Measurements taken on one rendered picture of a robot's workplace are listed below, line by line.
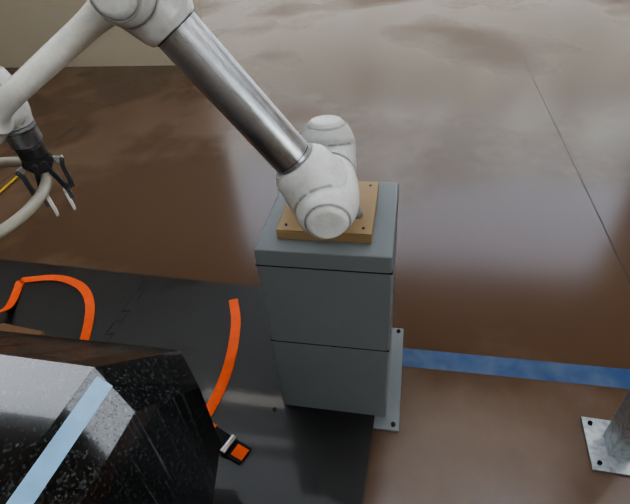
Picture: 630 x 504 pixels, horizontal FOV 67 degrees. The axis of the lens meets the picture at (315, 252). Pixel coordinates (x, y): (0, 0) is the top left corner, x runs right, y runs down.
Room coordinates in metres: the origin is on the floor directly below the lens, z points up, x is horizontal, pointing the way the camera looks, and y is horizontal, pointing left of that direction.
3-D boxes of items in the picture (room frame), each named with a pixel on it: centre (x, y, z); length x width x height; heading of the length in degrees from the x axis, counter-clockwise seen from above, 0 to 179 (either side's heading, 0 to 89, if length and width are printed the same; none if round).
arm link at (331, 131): (1.20, -0.06, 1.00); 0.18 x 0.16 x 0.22; 175
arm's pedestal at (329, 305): (1.21, -0.06, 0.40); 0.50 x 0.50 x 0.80; 76
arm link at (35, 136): (1.25, 0.77, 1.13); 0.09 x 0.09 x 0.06
